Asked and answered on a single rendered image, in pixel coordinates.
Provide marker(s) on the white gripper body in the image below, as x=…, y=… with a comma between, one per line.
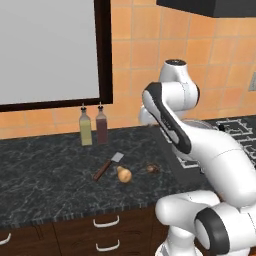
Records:
x=146, y=116

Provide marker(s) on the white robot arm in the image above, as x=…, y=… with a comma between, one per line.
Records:
x=213, y=156

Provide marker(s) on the brown mushroom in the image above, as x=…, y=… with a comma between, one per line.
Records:
x=152, y=168

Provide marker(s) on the grey pot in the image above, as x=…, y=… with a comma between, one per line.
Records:
x=199, y=123

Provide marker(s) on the dark red vinegar bottle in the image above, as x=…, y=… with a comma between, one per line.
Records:
x=101, y=130

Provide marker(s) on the yellow oil bottle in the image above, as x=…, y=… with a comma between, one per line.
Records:
x=85, y=131

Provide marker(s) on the black hob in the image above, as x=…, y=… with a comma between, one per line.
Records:
x=186, y=170

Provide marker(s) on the dark wood drawer front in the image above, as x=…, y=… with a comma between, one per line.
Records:
x=133, y=246
x=133, y=223
x=26, y=241

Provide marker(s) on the dark framed window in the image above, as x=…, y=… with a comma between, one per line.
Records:
x=50, y=50

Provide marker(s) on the black range hood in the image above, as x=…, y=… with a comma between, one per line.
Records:
x=213, y=7

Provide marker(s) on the grey wall outlet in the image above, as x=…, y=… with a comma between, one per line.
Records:
x=253, y=81

